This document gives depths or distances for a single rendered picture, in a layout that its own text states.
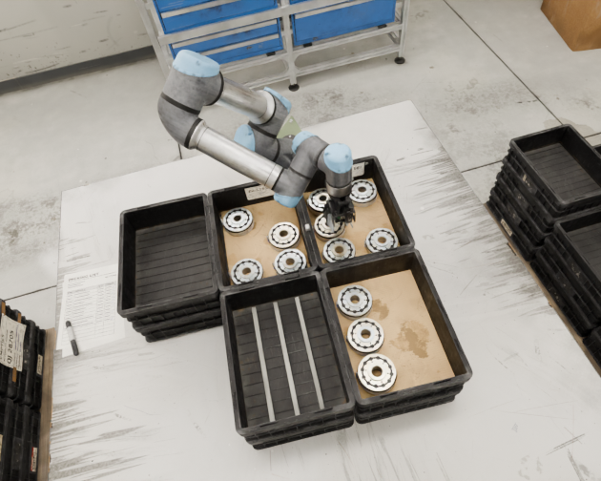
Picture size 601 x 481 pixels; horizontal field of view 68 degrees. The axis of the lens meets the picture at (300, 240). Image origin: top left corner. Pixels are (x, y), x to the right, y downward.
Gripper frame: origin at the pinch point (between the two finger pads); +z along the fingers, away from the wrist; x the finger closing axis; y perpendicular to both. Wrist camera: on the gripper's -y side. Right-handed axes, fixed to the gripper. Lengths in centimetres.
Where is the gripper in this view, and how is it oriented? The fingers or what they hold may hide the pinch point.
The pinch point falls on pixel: (339, 223)
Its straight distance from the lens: 149.6
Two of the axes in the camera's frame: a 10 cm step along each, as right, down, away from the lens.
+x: 9.7, -2.4, 0.5
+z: 0.9, 5.6, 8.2
